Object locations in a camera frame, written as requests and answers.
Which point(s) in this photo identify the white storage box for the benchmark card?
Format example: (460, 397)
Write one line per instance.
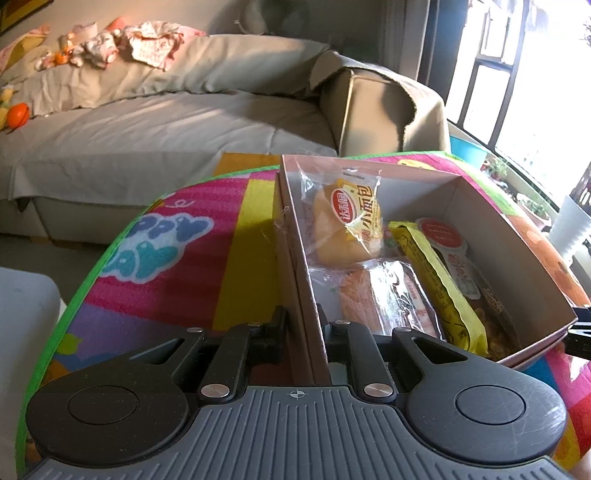
(23, 341)

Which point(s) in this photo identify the yellow plush toy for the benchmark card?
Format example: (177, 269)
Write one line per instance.
(4, 108)

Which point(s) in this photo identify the white ribbed bin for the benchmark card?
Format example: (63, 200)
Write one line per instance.
(570, 226)

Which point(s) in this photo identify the small orange toy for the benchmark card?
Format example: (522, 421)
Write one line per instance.
(60, 56)

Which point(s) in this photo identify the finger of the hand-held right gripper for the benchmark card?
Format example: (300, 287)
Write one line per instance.
(584, 311)
(581, 341)

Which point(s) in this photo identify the grey covered sofa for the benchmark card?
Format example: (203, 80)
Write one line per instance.
(152, 124)

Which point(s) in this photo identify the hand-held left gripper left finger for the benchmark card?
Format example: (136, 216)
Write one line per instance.
(272, 341)

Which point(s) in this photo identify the dark picture frame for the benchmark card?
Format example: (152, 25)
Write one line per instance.
(18, 11)

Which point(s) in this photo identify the orange cushion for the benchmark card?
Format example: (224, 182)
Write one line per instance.
(115, 24)

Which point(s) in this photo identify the pale pink cloth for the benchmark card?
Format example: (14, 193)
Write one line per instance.
(21, 48)

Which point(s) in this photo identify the blue plastic basin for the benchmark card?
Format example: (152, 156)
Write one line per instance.
(468, 150)

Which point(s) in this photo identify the red-label white snack packet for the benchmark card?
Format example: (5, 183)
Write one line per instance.
(475, 281)

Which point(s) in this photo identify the clear packet of orange snack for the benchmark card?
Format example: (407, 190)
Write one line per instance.
(364, 295)

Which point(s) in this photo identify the yellow mat piece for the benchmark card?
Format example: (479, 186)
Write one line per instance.
(247, 165)

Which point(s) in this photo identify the black window frame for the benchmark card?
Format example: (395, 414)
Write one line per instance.
(471, 92)

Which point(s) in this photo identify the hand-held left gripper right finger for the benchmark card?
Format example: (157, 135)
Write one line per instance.
(334, 344)

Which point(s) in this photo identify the small potted plant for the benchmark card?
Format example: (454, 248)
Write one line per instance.
(535, 212)
(497, 170)

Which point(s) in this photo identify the orange toy ball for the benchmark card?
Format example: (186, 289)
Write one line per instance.
(18, 115)

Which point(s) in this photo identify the pink cardboard box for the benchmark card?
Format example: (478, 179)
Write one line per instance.
(508, 258)

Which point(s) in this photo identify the colourful printed play mat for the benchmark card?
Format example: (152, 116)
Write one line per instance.
(184, 286)

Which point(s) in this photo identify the long yellow snack packet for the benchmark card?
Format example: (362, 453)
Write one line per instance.
(438, 277)

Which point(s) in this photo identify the yellow-label bread packet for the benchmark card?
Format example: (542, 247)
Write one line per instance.
(341, 226)

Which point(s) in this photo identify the white red-patterned garment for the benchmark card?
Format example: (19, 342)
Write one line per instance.
(99, 48)

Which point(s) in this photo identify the pink patterned cloth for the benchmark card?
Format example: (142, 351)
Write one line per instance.
(154, 44)

